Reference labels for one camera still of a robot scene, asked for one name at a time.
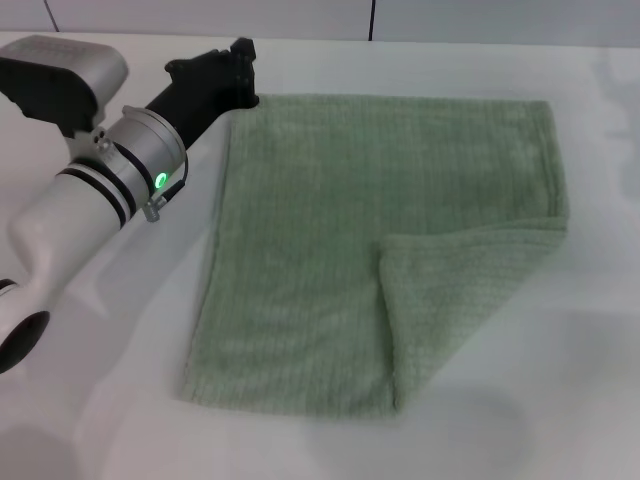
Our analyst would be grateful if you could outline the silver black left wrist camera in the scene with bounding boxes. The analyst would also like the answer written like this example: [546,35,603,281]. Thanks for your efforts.
[0,34,130,140]

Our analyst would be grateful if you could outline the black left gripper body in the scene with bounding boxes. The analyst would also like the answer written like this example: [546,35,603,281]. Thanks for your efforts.
[143,45,244,150]

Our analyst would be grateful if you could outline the left arm cable with plug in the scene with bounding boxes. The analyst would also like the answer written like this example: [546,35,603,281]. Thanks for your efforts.
[143,148,190,222]

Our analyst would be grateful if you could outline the green ribbed towel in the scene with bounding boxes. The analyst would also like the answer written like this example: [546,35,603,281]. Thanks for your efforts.
[174,92,572,417]

